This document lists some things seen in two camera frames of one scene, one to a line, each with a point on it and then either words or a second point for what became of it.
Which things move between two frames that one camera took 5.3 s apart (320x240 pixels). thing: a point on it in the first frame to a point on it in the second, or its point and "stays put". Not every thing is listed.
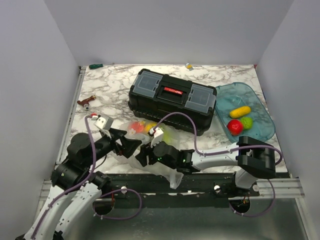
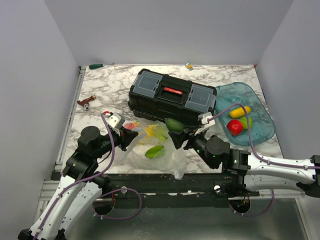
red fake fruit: (235, 127) stays put
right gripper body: (147, 150) to (198, 142)
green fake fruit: (247, 122) stays put
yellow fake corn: (240, 112) stays put
